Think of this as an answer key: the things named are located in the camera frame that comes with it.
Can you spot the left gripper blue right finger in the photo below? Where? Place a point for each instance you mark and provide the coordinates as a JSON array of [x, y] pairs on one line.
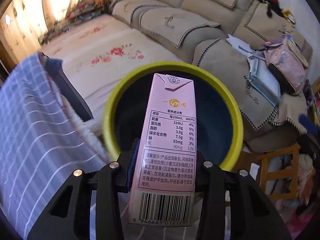
[[253, 216]]

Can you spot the pink milk carton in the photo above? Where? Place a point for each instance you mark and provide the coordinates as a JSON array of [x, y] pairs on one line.
[[163, 186]]

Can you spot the cream curtains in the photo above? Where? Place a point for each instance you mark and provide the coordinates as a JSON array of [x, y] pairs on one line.
[[25, 22]]

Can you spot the wooden stool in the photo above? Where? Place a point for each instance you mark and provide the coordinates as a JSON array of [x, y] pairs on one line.
[[264, 175]]

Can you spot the black red plush toy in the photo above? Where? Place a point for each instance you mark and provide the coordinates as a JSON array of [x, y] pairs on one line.
[[272, 7]]

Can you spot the clear document folder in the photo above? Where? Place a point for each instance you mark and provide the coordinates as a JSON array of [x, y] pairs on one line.
[[262, 80]]

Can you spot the blue checked tablecloth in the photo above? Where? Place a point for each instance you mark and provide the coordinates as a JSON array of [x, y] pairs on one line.
[[43, 141]]

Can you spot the beige sofa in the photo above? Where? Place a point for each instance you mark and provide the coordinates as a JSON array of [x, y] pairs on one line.
[[196, 31]]

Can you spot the pink school backpack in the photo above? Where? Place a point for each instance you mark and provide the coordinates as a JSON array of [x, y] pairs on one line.
[[285, 61]]

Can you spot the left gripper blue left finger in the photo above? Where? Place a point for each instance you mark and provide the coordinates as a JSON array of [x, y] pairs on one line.
[[67, 215]]

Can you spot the white papers on sofa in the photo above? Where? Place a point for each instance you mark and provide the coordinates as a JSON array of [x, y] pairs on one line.
[[241, 46]]

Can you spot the black bin with yellow rim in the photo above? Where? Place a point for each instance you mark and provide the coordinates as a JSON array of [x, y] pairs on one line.
[[220, 129]]

